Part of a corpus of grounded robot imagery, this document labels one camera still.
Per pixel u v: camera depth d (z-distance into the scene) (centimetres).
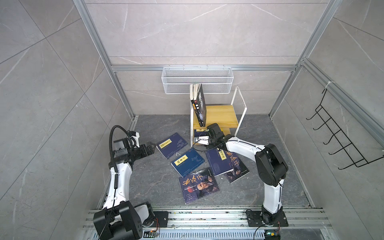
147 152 72
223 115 93
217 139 74
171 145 101
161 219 73
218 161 93
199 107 80
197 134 101
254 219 73
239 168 90
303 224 74
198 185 84
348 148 64
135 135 74
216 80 101
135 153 68
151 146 75
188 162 94
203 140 83
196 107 75
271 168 51
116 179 47
